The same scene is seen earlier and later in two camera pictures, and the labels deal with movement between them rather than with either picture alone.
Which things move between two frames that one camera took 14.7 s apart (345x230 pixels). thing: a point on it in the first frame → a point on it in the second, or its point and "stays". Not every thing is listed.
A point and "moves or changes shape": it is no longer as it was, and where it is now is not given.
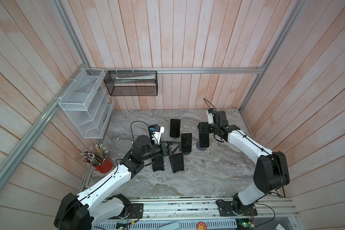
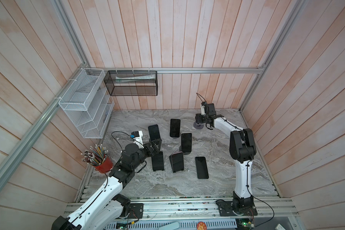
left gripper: [169, 152] → [151, 153]
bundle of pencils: [95, 155] stays
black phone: [155, 127] stays
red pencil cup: [105, 166] stays
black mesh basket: [132, 83] stays
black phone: [175, 126] stays
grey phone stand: [200, 148] moves or changes shape
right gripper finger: [203, 127] → [200, 118]
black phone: [204, 140] → [201, 168]
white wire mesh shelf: [88, 103] stays
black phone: [157, 163] stays
